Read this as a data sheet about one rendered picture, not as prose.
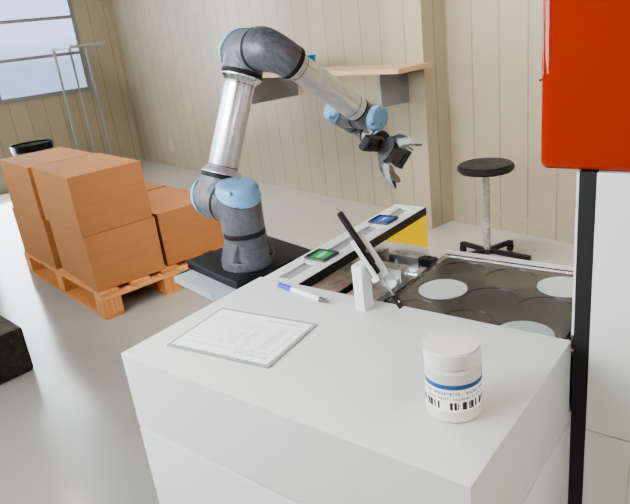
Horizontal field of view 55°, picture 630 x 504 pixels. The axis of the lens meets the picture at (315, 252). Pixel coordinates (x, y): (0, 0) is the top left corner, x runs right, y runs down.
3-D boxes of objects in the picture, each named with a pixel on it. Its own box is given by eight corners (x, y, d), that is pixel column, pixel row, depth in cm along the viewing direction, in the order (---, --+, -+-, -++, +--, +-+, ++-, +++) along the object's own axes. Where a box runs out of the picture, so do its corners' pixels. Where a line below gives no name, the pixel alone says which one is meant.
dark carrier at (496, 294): (606, 281, 122) (606, 279, 122) (549, 362, 97) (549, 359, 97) (448, 259, 143) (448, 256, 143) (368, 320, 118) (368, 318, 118)
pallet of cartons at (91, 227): (153, 231, 509) (131, 130, 480) (240, 271, 399) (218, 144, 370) (26, 269, 454) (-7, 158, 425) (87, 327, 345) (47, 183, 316)
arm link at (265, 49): (275, 14, 153) (396, 106, 184) (253, 17, 161) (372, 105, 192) (257, 56, 152) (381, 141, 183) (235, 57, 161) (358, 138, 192)
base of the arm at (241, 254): (213, 263, 173) (207, 230, 170) (260, 248, 180) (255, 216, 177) (237, 277, 161) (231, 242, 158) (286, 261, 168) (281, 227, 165)
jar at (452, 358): (491, 400, 78) (490, 335, 75) (468, 431, 73) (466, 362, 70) (441, 386, 82) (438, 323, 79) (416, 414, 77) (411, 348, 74)
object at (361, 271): (393, 308, 106) (387, 236, 102) (381, 317, 104) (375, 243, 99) (364, 301, 110) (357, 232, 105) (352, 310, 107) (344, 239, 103)
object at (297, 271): (429, 255, 166) (426, 206, 162) (303, 347, 127) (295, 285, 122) (399, 251, 172) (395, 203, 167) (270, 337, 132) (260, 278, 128)
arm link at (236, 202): (235, 239, 159) (227, 189, 155) (212, 229, 170) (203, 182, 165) (274, 227, 166) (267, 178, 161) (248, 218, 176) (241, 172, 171)
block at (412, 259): (425, 263, 146) (424, 252, 145) (418, 268, 143) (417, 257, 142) (396, 259, 150) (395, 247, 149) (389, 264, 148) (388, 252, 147)
